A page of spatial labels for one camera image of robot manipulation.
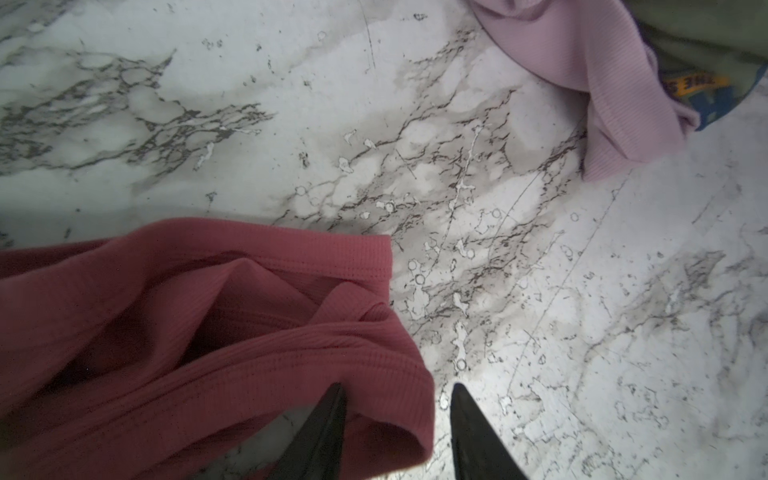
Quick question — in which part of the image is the light pink ribbed cloth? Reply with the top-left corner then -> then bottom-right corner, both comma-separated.
470,0 -> 700,181

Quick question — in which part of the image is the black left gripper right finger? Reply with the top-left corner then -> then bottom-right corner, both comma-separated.
450,383 -> 528,480

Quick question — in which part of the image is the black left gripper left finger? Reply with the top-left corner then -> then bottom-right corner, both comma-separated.
267,383 -> 347,480

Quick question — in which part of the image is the olive green cloth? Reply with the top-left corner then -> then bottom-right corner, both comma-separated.
624,1 -> 767,131

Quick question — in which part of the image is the dark pink ribbed cloth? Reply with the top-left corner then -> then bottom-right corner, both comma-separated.
1,218 -> 435,479

